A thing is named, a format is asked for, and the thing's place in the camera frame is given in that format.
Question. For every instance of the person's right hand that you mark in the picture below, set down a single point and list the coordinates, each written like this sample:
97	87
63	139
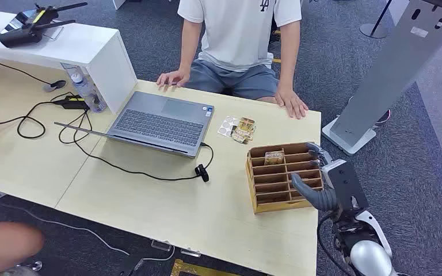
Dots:
175	78

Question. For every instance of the person's left hand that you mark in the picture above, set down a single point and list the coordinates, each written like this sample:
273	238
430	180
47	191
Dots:
291	103

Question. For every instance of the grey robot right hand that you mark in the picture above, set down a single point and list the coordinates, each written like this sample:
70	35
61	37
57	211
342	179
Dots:
345	186

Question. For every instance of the person's left forearm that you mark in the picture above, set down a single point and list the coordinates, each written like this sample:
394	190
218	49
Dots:
289	72

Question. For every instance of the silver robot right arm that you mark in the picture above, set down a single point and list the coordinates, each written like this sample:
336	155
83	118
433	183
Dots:
369	261

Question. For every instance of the person's right forearm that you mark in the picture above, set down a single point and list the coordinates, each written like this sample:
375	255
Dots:
187	57

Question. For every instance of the gold hotel card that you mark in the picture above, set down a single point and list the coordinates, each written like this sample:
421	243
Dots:
274	157
242	136
247	123

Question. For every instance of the wooden card organizer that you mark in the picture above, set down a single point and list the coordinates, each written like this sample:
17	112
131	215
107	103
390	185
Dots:
270	183

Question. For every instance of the person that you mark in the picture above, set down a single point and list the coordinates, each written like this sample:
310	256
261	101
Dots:
240	30
7	243

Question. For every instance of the grey laptop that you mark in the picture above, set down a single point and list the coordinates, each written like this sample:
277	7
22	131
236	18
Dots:
160	125

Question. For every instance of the clear plastic water bottle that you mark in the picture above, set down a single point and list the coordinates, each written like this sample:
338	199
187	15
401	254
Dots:
85	91

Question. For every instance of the white cabinet corner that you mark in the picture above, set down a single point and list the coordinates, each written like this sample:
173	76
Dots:
119	4

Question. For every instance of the white desk shelf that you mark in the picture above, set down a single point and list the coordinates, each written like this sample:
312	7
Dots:
76	45

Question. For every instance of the black power adapter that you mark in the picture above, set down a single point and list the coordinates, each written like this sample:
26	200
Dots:
72	103

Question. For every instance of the black pole with round base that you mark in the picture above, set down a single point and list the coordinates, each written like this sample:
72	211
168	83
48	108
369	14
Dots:
373	30

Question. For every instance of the grey metal kiosk stand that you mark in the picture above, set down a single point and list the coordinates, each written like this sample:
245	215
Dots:
396	64

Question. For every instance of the clear acrylic holder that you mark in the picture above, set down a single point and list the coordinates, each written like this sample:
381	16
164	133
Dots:
53	33

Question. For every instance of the black remote controller with antennas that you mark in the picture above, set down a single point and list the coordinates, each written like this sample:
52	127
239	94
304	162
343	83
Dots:
19	36

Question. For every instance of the metal floor socket with plug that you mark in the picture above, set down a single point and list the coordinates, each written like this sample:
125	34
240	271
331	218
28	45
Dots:
162	245

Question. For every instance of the closed metal floor socket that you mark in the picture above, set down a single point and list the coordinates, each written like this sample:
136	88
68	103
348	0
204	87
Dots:
190	252

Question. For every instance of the yellow floor tape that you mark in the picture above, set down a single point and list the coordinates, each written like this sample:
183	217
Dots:
190	269

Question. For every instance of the shiny metal chair base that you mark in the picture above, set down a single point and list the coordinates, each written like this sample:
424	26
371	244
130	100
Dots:
34	266

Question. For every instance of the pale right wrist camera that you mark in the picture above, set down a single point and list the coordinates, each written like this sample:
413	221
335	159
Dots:
375	228

